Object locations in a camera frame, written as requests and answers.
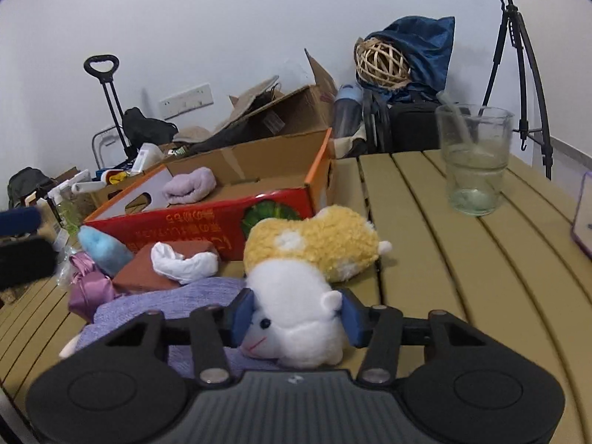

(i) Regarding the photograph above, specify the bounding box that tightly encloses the purple knit cloth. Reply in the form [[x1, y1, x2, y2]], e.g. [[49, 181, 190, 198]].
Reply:
[[72, 277, 280, 378]]

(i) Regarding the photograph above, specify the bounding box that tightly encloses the yellow white hamster plush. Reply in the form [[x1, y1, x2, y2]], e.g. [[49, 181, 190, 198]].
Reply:
[[240, 205, 392, 369]]

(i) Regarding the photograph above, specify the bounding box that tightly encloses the light blue monster plush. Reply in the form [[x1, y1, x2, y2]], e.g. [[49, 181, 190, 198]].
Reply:
[[77, 226, 134, 277]]

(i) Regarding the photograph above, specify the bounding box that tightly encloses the small white plush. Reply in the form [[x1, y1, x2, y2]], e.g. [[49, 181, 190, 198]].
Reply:
[[151, 240, 220, 286]]

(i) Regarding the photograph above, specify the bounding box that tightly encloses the red brown sponge block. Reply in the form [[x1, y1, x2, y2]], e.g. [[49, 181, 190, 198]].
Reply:
[[112, 240, 220, 294]]

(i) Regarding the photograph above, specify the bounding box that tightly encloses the lavender towel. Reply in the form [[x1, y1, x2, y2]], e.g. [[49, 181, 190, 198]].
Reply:
[[162, 166, 217, 205]]

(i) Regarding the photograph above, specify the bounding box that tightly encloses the dark backpack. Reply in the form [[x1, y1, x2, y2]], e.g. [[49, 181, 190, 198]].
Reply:
[[7, 166, 55, 209]]

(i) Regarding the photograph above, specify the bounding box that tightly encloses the small brown cardboard tray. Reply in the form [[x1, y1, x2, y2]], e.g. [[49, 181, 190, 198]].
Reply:
[[70, 143, 188, 219]]

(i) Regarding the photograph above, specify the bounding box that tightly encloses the red pumpkin cardboard box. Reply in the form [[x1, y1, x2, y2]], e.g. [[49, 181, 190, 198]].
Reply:
[[85, 129, 333, 260]]

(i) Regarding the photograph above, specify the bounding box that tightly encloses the large open cardboard box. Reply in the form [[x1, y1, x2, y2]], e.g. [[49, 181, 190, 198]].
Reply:
[[189, 54, 337, 155]]

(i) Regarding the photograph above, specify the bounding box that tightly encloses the blue water bottle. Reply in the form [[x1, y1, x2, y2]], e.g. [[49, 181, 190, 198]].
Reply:
[[331, 83, 363, 138]]

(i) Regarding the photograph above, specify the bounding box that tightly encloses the clear drinking glass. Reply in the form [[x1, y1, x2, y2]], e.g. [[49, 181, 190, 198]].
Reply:
[[435, 104, 514, 216]]

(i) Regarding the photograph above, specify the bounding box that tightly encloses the purple tissue box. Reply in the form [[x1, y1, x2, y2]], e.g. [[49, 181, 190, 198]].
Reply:
[[571, 171, 592, 259]]

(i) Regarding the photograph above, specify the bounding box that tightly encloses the wicker rattan ball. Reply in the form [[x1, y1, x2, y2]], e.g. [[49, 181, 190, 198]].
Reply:
[[354, 37, 411, 90]]

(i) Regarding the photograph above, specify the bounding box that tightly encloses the dark blue fabric bag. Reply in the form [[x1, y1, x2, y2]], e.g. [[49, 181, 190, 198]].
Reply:
[[356, 15, 455, 104]]

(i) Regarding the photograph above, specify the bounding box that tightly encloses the black luggage trolley handle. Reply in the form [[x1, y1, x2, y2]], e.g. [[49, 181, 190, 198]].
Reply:
[[83, 54, 138, 164]]

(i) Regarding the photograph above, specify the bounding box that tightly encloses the wall socket strip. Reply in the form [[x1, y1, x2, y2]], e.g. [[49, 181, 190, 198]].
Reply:
[[158, 83, 214, 119]]

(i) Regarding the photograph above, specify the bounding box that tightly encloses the black camera tripod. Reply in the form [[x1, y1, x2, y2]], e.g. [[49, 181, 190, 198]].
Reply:
[[482, 0, 554, 181]]

